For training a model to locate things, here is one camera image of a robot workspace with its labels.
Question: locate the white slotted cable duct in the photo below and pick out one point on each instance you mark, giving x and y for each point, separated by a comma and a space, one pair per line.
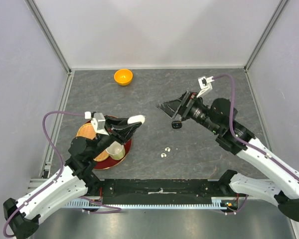
216, 204

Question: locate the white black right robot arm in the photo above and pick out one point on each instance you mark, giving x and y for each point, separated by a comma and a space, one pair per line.
282, 191

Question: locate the woven bamboo mat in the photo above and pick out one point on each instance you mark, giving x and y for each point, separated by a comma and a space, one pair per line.
87, 131

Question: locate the pale green plastic cup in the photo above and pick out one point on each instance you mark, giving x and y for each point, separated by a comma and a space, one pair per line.
116, 151

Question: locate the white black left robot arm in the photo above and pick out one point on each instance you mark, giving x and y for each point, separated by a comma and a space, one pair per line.
74, 179

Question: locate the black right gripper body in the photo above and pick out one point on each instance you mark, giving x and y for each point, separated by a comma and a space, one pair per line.
194, 110

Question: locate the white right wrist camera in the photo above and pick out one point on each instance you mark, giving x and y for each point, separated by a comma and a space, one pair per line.
205, 84

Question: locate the orange plastic bowl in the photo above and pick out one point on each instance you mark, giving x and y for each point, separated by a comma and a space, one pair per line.
123, 77

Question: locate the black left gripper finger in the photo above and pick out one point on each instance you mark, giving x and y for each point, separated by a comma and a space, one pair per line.
123, 134
112, 121

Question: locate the white earbud charging case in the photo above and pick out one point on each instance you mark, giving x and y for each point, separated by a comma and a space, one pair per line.
136, 119

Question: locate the round red lacquer tray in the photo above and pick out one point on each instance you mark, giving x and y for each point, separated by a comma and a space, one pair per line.
104, 160

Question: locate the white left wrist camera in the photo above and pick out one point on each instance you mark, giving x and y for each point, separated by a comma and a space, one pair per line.
98, 123

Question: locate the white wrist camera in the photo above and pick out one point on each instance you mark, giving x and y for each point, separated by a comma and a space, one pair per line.
205, 84
98, 123

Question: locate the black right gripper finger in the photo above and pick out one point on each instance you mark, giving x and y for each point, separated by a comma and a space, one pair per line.
171, 112
172, 104

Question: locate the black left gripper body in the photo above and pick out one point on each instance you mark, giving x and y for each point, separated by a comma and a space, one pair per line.
109, 132

